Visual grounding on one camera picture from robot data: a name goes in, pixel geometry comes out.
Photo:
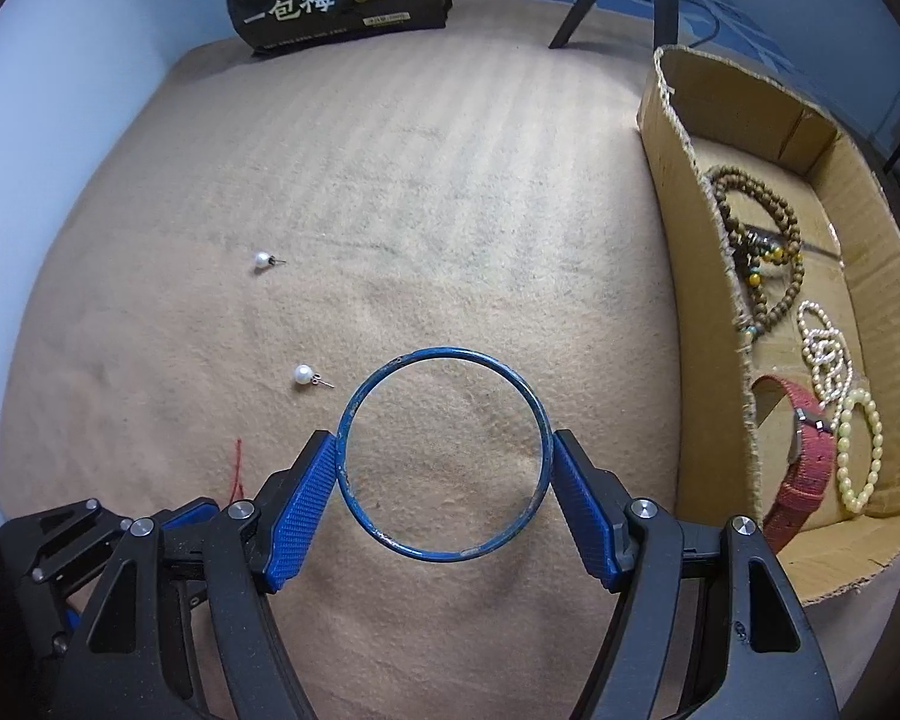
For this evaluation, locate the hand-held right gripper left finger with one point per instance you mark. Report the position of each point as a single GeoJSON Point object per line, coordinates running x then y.
{"type": "Point", "coordinates": [300, 514]}

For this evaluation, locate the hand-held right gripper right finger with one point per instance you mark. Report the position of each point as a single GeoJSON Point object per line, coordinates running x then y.
{"type": "Point", "coordinates": [592, 517]}

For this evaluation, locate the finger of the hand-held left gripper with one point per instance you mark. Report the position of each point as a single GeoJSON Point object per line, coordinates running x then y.
{"type": "Point", "coordinates": [191, 514]}

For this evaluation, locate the blue metal bangle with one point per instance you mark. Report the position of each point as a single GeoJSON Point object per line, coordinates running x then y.
{"type": "Point", "coordinates": [450, 352]}

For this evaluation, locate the cardboard box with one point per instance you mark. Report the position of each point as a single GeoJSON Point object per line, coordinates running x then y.
{"type": "Point", "coordinates": [690, 202]}

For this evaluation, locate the pearl stud earring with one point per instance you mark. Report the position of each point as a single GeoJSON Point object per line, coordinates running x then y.
{"type": "Point", "coordinates": [261, 260]}
{"type": "Point", "coordinates": [302, 373]}

